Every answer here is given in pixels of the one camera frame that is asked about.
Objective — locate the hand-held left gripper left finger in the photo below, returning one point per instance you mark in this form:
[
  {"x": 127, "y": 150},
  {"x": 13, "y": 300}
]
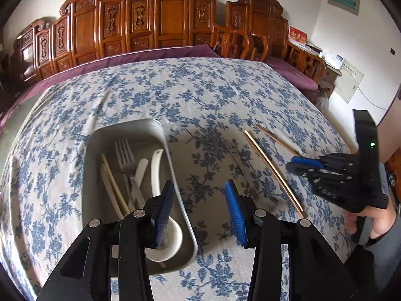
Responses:
[{"x": 164, "y": 216}]

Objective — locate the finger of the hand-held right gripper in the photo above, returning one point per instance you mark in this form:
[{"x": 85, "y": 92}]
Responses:
[
  {"x": 305, "y": 162},
  {"x": 332, "y": 191}
]

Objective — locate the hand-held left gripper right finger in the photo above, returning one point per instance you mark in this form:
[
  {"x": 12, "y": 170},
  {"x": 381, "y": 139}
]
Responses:
[{"x": 236, "y": 216}]

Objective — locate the large white ceramic spoon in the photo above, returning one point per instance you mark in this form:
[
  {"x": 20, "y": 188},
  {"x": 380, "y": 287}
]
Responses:
[{"x": 167, "y": 241}]

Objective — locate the brown wooden chopstick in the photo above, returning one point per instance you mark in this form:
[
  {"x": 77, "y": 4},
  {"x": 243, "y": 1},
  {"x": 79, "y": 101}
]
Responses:
[
  {"x": 275, "y": 139},
  {"x": 272, "y": 169}
]

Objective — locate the pale chopstick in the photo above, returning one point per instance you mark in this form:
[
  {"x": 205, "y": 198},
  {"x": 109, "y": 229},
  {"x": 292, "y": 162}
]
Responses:
[
  {"x": 114, "y": 184},
  {"x": 108, "y": 188}
]

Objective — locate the metal fork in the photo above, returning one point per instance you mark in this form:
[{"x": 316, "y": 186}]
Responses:
[{"x": 124, "y": 156}]

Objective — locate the rectangular metal tray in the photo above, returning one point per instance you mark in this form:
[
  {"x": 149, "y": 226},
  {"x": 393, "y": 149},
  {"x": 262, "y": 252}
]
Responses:
[{"x": 97, "y": 175}]

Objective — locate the person's right forearm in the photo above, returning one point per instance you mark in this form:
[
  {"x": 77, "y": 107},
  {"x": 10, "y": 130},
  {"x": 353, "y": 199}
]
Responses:
[{"x": 387, "y": 257}]

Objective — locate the person's right hand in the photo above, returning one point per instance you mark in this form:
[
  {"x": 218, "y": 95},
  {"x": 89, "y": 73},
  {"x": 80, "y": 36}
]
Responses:
[{"x": 380, "y": 222}]

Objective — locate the grey fluffy object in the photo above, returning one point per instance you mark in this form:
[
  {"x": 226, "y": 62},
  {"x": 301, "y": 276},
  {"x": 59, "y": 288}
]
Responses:
[{"x": 321, "y": 102}]

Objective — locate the short purple seat cushion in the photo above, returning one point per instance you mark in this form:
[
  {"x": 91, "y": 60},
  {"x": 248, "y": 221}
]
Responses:
[{"x": 294, "y": 73}]

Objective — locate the wooden side table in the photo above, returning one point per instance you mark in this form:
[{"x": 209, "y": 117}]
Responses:
[{"x": 325, "y": 75}]

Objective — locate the white box with blue print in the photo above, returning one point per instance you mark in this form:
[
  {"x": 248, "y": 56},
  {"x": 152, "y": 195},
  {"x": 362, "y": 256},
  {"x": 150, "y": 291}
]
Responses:
[{"x": 334, "y": 59}]

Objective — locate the blue floral tablecloth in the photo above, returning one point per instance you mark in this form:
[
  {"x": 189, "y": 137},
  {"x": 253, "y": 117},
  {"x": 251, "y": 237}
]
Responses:
[{"x": 203, "y": 100}]

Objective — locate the red desk calendar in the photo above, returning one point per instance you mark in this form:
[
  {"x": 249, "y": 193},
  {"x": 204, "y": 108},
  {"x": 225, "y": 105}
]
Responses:
[{"x": 297, "y": 36}]

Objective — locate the carved wooden armchair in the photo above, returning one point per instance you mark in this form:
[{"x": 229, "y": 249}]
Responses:
[{"x": 266, "y": 18}]

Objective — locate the long purple seat cushion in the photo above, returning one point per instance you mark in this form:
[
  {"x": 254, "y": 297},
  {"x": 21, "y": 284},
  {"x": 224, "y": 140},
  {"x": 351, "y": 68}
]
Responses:
[{"x": 94, "y": 65}]

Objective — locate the glass table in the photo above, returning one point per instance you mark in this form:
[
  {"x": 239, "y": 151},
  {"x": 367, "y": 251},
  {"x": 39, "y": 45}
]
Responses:
[{"x": 12, "y": 131}]

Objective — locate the carved wooden sofa bench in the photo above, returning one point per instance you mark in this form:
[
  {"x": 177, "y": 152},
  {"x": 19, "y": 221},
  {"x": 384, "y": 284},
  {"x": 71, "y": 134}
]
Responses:
[{"x": 169, "y": 15}]

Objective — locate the white wall cabinet door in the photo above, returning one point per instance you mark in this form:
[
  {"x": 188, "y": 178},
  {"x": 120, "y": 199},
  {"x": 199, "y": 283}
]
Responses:
[{"x": 349, "y": 83}]

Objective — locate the grey wall panel box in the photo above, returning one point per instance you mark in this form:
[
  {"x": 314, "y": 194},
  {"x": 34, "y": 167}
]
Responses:
[{"x": 343, "y": 0}]

